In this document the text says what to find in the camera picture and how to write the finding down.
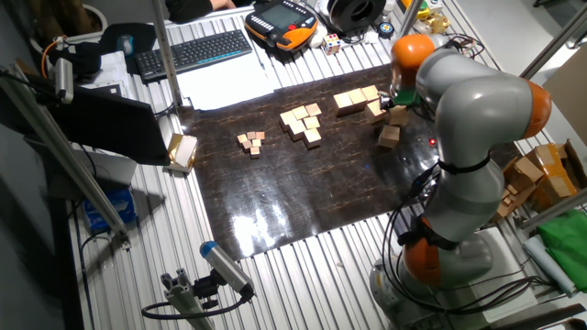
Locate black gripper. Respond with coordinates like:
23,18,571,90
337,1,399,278
379,93,401,114

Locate large wooden cube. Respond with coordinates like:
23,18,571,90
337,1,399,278
333,91,355,117
388,104,411,128
365,99,388,126
360,84,382,105
347,87,369,113
377,124,402,149

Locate forearm in black sleeve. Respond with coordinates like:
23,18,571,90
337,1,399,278
164,0,216,25

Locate white paper stack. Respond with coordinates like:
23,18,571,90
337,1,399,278
80,49,135,100

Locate green flange adapter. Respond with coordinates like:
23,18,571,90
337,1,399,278
393,89,422,108

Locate colourful puzzle cube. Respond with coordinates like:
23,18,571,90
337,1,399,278
321,32,343,57

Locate gold metal object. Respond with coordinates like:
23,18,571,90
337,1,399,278
414,11,453,36

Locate black filament spool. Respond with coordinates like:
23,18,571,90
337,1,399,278
327,0,389,36

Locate orange black teach pendant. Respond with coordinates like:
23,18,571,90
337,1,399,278
243,0,319,52

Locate black marble pattern mat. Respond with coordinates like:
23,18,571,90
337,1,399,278
176,63,524,262

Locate large white paper sheet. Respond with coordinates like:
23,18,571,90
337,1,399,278
176,52,282,112

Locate cardboard box yellow tape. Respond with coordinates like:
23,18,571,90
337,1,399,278
526,139,587,213

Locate flat cardboard sheet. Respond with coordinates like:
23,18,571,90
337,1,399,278
542,57,587,138

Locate black computer keyboard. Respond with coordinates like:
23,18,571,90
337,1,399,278
134,29,254,84

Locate gold white small box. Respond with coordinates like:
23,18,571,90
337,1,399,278
164,132,200,175

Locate white paper roll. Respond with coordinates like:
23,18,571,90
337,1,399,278
522,235,578,298

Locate green cloth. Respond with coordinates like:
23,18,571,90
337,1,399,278
536,208,587,293

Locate black mouse pad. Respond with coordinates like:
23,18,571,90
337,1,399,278
97,22,158,63

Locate black metal bar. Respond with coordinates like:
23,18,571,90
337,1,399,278
485,302,587,330

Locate grey computer mouse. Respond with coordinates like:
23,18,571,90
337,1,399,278
116,34,136,57

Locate black laptop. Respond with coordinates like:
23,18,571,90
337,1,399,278
43,85,172,167

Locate grey laptop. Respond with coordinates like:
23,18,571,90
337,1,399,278
72,148,138,189

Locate short aluminium profile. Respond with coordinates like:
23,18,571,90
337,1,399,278
160,268,216,330

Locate blue tissue pack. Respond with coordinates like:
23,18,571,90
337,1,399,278
83,188,138,234

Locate white round pot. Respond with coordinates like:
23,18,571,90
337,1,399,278
27,3,109,56

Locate black cloth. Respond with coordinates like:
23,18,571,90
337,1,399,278
48,40,103,78

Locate aluminium frame beam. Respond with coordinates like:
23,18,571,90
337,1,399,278
396,0,426,40
520,3,587,80
0,63,133,251
150,0,185,110
519,186,587,234

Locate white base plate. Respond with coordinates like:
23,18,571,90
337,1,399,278
476,226,538,325

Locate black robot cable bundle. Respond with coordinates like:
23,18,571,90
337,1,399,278
380,210,556,320

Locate silver camera blue cap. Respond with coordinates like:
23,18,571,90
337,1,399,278
199,240,256,298

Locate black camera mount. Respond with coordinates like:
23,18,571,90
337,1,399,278
192,269,221,311

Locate black camera cable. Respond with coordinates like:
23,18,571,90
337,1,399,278
140,286,254,321

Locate silver depth camera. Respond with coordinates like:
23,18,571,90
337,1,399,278
53,57,75,105

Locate orange camera cable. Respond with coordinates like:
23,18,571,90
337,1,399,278
39,36,65,80

